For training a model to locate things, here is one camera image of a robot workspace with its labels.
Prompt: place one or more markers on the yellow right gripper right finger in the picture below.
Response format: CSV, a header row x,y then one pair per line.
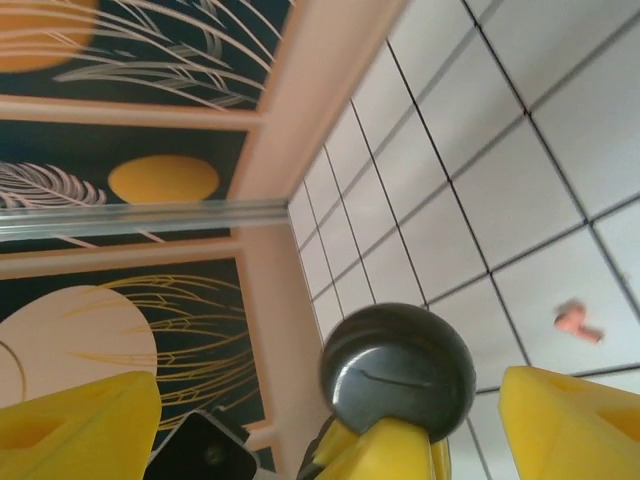
x,y
560,440

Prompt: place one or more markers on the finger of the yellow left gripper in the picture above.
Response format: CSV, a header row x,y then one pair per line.
x,y
385,455
332,442

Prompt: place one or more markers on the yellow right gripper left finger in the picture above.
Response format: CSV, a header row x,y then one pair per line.
x,y
100,415

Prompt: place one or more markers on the small round disc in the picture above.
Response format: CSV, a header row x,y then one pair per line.
x,y
395,360

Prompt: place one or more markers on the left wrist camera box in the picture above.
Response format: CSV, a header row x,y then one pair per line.
x,y
210,450

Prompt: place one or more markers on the aluminium frame post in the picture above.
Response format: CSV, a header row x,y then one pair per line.
x,y
125,219

